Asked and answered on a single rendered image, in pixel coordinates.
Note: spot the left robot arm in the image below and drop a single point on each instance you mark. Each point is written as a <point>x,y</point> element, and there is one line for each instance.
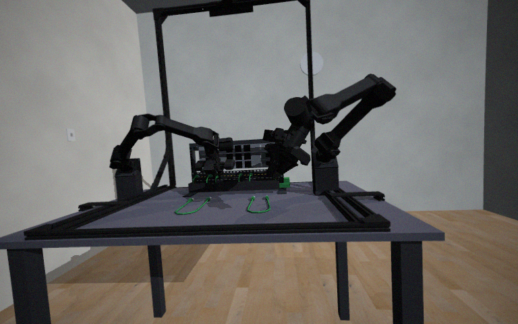
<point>373,92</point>

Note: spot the black metal rack frame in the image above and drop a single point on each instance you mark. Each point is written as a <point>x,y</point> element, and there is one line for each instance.
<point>244,153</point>

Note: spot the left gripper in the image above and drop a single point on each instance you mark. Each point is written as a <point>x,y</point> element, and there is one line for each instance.
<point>282,159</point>

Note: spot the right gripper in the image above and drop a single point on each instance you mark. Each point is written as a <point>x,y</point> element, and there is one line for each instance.
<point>228,164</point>

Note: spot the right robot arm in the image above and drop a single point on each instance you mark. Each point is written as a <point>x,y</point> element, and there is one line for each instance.
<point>120,159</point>

